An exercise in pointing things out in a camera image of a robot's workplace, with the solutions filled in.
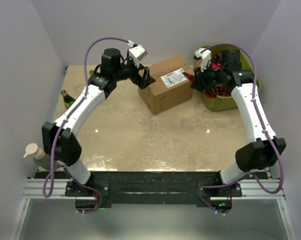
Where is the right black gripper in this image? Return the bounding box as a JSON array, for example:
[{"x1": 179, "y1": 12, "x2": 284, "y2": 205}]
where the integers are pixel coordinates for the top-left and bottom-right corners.
[{"x1": 190, "y1": 62, "x2": 226, "y2": 93}]

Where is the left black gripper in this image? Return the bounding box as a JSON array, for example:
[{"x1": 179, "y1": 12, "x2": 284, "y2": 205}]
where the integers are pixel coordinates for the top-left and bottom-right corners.
[{"x1": 114, "y1": 55, "x2": 156, "y2": 90}]

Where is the red black utility knife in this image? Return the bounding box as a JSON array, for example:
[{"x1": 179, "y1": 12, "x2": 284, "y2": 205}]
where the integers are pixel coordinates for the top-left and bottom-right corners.
[{"x1": 183, "y1": 71, "x2": 195, "y2": 83}]

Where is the brown cardboard express box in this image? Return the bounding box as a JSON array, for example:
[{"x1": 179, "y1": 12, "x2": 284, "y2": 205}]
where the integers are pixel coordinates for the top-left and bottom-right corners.
[{"x1": 138, "y1": 55, "x2": 194, "y2": 115}]

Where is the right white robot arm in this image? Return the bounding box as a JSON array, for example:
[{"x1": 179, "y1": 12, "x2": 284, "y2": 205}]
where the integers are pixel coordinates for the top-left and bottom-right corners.
[{"x1": 191, "y1": 47, "x2": 286, "y2": 197}]

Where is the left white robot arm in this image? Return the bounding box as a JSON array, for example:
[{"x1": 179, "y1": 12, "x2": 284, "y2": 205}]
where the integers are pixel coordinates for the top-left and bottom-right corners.
[{"x1": 42, "y1": 44, "x2": 155, "y2": 196}]

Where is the lower dark grape bunch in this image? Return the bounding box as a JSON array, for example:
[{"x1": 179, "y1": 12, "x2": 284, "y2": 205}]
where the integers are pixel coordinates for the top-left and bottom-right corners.
[{"x1": 204, "y1": 84, "x2": 231, "y2": 98}]

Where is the dark grape bunch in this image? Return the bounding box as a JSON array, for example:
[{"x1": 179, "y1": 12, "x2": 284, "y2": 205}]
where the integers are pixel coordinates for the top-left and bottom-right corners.
[
  {"x1": 211, "y1": 53, "x2": 221, "y2": 66},
  {"x1": 204, "y1": 84, "x2": 231, "y2": 98}
]

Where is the white shipping label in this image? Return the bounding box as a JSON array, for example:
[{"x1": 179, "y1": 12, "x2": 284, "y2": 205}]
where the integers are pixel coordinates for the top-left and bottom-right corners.
[{"x1": 160, "y1": 68, "x2": 188, "y2": 88}]

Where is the green plastic fruit bin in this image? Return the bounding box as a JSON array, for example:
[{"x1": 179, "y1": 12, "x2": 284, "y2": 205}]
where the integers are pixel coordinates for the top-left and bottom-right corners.
[{"x1": 195, "y1": 43, "x2": 254, "y2": 112}]

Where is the upper dark grape bunch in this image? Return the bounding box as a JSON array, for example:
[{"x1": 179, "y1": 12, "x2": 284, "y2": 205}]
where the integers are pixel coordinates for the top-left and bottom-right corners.
[{"x1": 211, "y1": 53, "x2": 221, "y2": 66}]

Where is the near green glass bottle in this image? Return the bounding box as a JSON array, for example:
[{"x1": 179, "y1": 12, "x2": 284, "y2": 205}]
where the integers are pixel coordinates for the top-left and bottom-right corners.
[{"x1": 60, "y1": 90, "x2": 76, "y2": 110}]

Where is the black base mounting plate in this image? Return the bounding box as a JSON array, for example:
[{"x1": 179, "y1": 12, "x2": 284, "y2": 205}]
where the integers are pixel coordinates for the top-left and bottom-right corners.
[{"x1": 34, "y1": 170, "x2": 269, "y2": 209}]

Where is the beige pump dispenser bottle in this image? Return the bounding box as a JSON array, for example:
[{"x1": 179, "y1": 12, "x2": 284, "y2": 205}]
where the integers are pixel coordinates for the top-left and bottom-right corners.
[{"x1": 23, "y1": 143, "x2": 51, "y2": 170}]

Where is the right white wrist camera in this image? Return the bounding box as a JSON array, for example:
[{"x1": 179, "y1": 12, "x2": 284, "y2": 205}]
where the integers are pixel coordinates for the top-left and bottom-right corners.
[{"x1": 194, "y1": 47, "x2": 212, "y2": 72}]

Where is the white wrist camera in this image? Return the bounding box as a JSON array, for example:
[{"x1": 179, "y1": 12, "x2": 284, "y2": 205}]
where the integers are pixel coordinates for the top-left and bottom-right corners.
[
  {"x1": 194, "y1": 47, "x2": 212, "y2": 72},
  {"x1": 128, "y1": 44, "x2": 148, "y2": 68}
]

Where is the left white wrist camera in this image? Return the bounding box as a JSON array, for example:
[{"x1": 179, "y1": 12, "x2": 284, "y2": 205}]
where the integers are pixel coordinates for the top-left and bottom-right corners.
[{"x1": 128, "y1": 44, "x2": 148, "y2": 68}]

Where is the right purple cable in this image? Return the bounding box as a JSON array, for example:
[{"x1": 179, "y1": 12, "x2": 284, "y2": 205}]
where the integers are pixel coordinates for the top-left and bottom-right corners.
[{"x1": 197, "y1": 43, "x2": 284, "y2": 195}]

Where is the purple cable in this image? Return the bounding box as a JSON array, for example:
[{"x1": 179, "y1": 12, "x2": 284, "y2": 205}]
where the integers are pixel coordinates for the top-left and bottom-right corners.
[
  {"x1": 41, "y1": 37, "x2": 136, "y2": 199},
  {"x1": 197, "y1": 43, "x2": 284, "y2": 195}
]

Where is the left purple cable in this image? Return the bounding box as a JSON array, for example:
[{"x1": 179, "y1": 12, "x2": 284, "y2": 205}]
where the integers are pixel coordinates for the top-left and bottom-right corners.
[{"x1": 41, "y1": 37, "x2": 136, "y2": 199}]

